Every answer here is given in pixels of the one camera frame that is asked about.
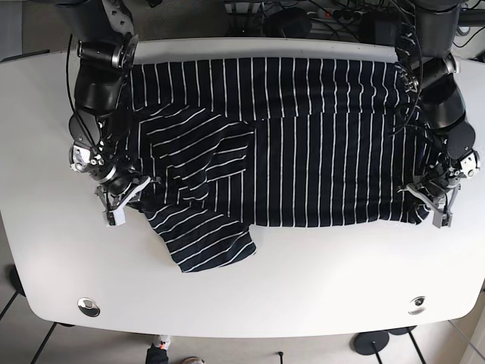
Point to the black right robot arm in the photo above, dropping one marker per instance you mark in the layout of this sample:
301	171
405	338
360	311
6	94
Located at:
106	46

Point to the black trousers of person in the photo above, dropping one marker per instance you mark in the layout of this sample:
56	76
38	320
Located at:
156	355

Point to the left silver table grommet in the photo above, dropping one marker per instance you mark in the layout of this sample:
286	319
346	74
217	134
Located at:
88	307

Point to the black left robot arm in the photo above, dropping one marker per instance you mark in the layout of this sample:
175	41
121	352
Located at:
436	110

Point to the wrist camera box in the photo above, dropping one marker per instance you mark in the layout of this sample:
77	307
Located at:
442	219
115	218

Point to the silver table grommet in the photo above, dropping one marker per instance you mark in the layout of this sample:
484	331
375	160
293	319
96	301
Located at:
88	307
417	305

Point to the navy white striped T-shirt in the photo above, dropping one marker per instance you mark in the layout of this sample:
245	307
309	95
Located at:
273	142

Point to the white orange sneaker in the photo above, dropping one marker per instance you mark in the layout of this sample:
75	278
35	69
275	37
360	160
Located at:
162	341

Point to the black round stand base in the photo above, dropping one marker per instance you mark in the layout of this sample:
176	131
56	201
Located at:
370	343

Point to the right silver table grommet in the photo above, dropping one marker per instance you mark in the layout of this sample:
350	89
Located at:
417	305

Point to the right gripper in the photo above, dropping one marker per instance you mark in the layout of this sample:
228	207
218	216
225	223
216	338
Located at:
121	191

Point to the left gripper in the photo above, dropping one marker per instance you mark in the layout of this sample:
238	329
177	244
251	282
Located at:
430	197

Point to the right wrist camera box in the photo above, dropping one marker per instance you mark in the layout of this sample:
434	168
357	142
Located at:
115	218

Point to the black power adapter box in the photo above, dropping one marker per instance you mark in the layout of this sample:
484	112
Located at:
287	23

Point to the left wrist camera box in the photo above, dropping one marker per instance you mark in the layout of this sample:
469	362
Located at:
442	219

